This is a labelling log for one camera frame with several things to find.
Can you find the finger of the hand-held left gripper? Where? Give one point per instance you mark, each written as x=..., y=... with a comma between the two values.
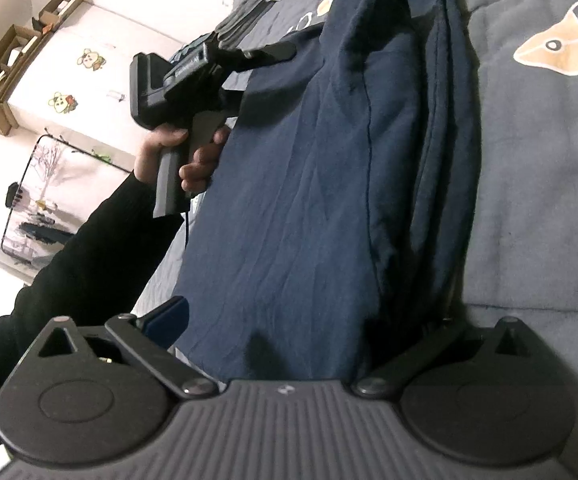
x=274, y=51

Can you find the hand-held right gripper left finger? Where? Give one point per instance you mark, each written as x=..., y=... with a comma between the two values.
x=166, y=317

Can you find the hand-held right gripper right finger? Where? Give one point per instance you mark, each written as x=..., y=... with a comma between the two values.
x=419, y=347

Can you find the navy blue garment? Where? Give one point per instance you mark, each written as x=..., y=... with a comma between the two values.
x=319, y=160

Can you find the person's left forearm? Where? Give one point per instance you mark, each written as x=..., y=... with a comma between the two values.
x=79, y=260

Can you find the person's left hand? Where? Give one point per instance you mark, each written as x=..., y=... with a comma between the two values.
x=149, y=155

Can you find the folded grey jeans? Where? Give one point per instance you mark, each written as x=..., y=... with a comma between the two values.
x=254, y=5

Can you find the white wardrobe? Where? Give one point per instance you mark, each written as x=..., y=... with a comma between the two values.
x=114, y=35

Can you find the cartoon animal sticker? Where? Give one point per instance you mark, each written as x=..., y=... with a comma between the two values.
x=63, y=102
x=90, y=59

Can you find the black framed picture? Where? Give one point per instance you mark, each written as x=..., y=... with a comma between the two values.
x=44, y=195

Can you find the grey-blue printed quilt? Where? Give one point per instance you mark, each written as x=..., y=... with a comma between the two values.
x=544, y=185

